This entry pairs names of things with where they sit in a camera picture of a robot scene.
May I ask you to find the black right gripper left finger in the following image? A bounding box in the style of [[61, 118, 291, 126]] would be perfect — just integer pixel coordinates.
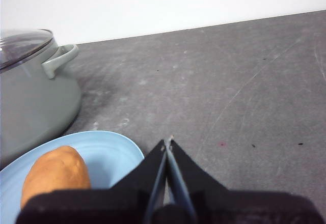
[[16, 138, 169, 224]]

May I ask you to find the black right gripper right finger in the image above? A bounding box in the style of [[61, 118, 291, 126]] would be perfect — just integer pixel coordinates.
[[168, 137, 324, 224]]

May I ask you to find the brown potato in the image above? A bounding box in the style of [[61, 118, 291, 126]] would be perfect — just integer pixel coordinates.
[[20, 145, 92, 210]]

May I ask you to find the glass lid with green knob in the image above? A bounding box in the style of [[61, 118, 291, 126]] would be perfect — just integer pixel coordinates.
[[0, 29, 55, 71]]

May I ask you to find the blue round plate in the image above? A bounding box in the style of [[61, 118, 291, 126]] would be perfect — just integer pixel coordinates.
[[0, 130, 145, 224]]

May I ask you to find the pale green electric steamer pot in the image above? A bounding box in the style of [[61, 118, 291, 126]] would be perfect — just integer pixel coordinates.
[[0, 29, 83, 171]]

